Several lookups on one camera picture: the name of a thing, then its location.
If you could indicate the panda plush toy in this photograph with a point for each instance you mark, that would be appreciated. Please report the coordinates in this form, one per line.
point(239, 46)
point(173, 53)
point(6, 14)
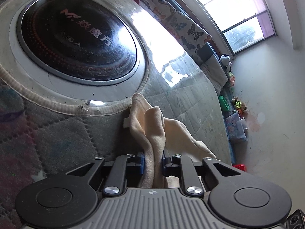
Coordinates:
point(225, 60)

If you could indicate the window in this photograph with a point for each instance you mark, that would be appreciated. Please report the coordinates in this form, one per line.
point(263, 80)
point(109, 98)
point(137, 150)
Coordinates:
point(226, 9)

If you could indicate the grey pillow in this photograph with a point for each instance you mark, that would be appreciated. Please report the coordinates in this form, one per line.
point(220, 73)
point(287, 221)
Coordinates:
point(216, 74)

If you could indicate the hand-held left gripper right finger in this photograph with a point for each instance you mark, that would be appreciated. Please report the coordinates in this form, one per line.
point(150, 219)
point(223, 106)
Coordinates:
point(164, 165)

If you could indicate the dark blue sofa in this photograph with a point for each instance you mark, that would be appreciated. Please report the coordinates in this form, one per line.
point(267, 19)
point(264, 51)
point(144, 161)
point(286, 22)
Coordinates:
point(211, 52)

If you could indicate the clear plastic storage box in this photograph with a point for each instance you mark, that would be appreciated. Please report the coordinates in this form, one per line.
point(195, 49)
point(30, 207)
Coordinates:
point(234, 126)

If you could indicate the green plastic bowl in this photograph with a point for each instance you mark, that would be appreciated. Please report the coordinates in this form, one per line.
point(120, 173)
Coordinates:
point(224, 102)

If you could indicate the round black induction cooktop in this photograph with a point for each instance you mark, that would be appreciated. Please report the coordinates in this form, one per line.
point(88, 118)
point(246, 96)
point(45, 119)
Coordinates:
point(71, 40)

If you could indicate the cream fleece sweater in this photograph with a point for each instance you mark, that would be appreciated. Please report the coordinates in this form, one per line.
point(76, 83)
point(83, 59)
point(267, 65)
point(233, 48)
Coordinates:
point(154, 128)

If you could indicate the small white tag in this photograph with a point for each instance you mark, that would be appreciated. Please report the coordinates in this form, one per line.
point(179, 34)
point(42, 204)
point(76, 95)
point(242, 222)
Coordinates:
point(126, 122)

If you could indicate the brown plush toys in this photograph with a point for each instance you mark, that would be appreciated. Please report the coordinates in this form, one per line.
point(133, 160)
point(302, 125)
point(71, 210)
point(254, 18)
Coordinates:
point(239, 105)

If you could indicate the colourful small toys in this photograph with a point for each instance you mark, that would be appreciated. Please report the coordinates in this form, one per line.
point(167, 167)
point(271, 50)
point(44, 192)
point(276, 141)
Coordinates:
point(232, 79)

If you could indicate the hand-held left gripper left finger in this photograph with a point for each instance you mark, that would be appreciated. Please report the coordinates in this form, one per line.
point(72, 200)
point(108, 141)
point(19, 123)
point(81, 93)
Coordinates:
point(142, 163)

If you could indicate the red plastic item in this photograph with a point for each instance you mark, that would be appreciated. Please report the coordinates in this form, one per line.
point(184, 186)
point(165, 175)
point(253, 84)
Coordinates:
point(239, 167)

